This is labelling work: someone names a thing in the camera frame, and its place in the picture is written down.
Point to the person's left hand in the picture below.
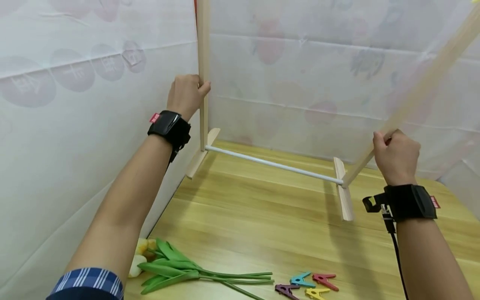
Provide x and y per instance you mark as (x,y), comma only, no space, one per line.
(182,96)

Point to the person's right hand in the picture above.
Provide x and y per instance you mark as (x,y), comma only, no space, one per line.
(399,160)

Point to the person's left thumb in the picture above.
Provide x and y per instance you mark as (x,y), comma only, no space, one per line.
(204,88)

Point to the person's right fingers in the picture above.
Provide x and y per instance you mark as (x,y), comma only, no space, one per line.
(381,139)

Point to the person's left fingers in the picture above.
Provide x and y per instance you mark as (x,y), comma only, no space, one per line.
(189,79)

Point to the wooden rack with white rod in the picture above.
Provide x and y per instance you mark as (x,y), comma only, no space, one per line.
(203,41)

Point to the person's left forearm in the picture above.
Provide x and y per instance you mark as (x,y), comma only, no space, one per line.
(125,208)

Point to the person's right forearm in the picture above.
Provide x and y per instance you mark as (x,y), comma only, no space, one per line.
(427,258)

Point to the black wrist band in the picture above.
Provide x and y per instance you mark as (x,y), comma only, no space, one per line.
(168,125)
(410,202)

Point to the red plastic clip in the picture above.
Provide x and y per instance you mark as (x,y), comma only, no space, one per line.
(324,281)

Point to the blue plastic clip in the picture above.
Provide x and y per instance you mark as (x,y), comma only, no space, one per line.
(302,280)

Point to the yellow plastic clip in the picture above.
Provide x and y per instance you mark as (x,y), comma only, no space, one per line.
(317,293)

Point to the purple plastic clip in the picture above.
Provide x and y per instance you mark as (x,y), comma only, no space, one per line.
(287,290)

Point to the bunch of artificial tulips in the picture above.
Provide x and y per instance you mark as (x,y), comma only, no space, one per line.
(170,266)

